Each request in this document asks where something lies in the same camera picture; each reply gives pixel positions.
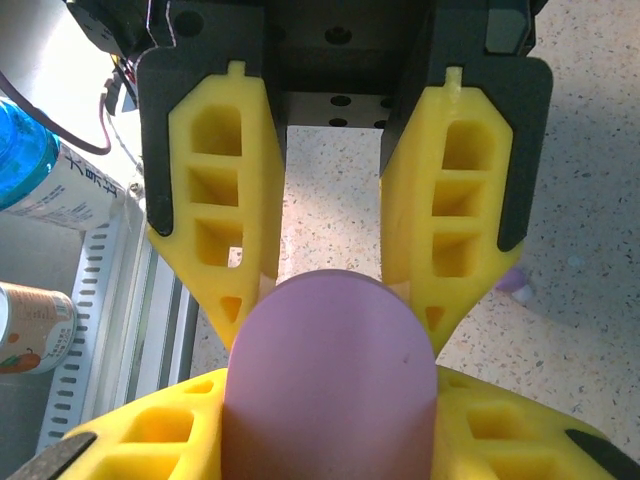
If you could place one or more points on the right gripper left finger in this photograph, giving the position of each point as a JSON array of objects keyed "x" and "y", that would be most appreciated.
[{"x": 165, "y": 440}]

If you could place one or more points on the white round cap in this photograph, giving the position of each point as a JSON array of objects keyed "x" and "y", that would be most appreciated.
[{"x": 35, "y": 330}]

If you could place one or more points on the purple earbud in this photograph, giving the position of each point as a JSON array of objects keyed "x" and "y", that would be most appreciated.
[{"x": 515, "y": 282}]

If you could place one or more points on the purple earbud case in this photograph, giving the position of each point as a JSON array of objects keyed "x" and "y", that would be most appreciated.
[{"x": 330, "y": 380}]

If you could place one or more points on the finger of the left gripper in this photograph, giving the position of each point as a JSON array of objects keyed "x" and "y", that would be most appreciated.
[
  {"x": 175, "y": 200},
  {"x": 505, "y": 200}
]

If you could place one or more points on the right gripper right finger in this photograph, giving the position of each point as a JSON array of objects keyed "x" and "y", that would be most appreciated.
[{"x": 500, "y": 440}]

